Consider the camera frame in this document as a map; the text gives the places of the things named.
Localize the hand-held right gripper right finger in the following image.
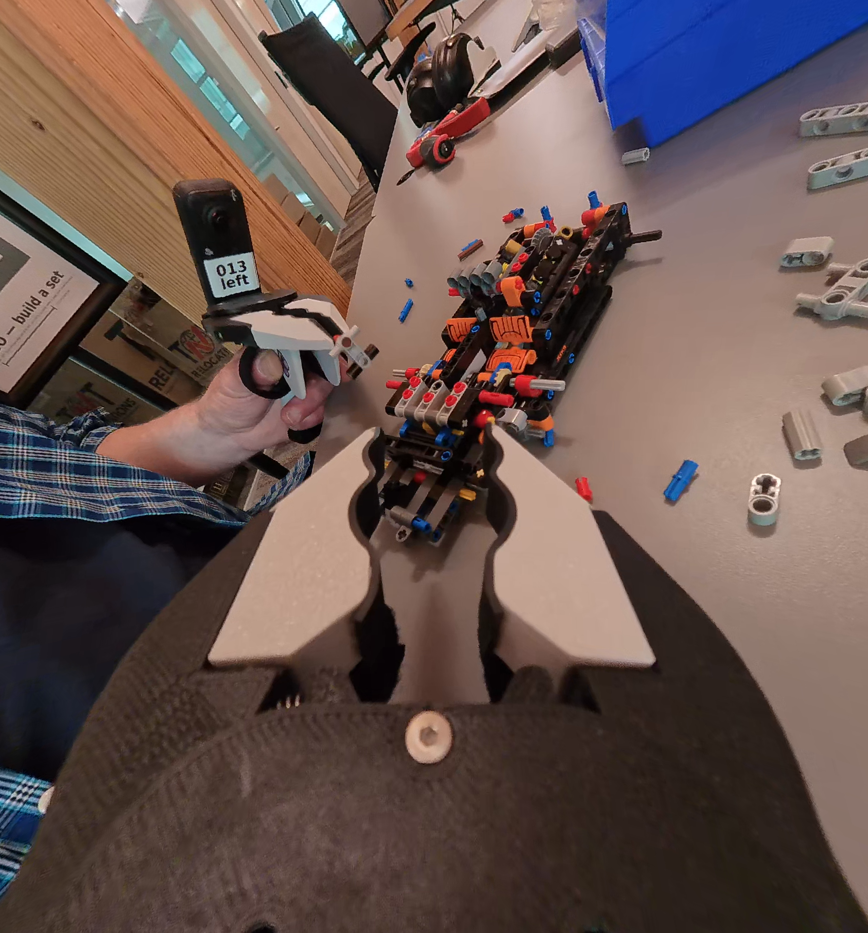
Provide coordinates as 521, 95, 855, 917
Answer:
481, 424, 657, 680

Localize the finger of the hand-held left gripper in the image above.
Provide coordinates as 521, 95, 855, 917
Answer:
287, 294, 352, 338
221, 309, 349, 360

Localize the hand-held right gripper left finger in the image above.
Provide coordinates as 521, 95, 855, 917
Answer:
207, 427, 385, 682

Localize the grey cross lego connector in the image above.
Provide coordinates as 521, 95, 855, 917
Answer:
330, 326, 374, 381

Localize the small black lego subassembly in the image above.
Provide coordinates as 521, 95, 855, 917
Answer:
378, 430, 493, 546

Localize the large lego chassis assembly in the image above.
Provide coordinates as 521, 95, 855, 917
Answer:
384, 191, 662, 449

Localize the person's left forearm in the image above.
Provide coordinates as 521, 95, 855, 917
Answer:
0, 394, 312, 527

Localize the grey double-hole lego connector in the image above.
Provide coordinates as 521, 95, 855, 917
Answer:
746, 473, 782, 528

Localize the grey lego tube piece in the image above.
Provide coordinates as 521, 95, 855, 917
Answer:
781, 410, 823, 462

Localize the grey bent lego piece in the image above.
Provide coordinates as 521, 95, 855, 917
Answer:
822, 363, 868, 406

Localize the short grey lego connector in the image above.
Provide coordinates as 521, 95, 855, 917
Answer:
780, 236, 836, 269

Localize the long grey lego beam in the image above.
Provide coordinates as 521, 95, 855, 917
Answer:
806, 137, 868, 192
799, 98, 868, 139

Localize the person's left hand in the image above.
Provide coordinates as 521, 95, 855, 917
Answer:
199, 348, 344, 469

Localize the printed cardboard box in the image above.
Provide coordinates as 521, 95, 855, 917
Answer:
29, 357, 173, 431
106, 280, 260, 398

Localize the black chair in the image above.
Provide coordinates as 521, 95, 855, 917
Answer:
258, 11, 400, 192

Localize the framed white poster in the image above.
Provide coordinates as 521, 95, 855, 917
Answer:
0, 166, 125, 409

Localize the red and black cutter tool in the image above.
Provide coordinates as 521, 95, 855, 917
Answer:
396, 95, 493, 187

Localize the black rounded object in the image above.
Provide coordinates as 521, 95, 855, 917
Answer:
405, 31, 480, 126

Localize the plaid shirt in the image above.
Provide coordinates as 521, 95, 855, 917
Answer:
0, 760, 54, 933

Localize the blue plastic bin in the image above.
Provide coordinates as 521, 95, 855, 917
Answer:
576, 0, 868, 150

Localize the grey cross-shaped lego frame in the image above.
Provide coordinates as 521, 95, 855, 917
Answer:
794, 257, 868, 322

